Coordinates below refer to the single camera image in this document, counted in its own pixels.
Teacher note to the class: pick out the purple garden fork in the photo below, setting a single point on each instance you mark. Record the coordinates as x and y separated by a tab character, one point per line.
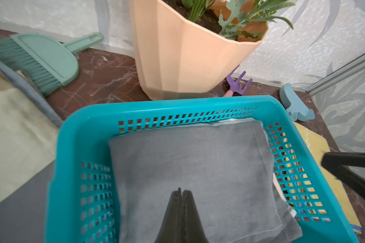
234	86

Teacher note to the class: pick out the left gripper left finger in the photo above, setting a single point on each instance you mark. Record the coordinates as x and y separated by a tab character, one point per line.
171	228

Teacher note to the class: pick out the beige and grey pillowcase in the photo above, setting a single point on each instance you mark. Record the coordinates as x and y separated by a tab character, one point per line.
28	134

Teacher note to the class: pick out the teal plastic basket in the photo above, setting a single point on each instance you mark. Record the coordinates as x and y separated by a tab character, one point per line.
83	205

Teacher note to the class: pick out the pale yellow zigzag pillowcase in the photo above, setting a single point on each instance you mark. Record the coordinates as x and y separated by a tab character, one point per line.
318	146

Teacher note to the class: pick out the plain grey pillowcase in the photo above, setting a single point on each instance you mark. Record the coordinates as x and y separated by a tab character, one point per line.
226	165

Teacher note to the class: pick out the green hand brush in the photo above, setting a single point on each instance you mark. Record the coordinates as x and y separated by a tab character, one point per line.
47	62

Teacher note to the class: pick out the artificial flowering plant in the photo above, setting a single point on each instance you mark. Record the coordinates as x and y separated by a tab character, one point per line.
230	19

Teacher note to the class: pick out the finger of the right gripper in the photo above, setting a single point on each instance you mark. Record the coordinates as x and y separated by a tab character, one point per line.
338	163

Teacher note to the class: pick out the peach flower pot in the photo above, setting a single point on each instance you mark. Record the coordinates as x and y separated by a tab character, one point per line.
176	58

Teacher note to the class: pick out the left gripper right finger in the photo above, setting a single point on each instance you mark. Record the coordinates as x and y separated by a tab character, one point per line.
192	230

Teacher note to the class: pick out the blue dustpan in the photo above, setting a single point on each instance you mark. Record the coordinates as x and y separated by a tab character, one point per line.
294	106

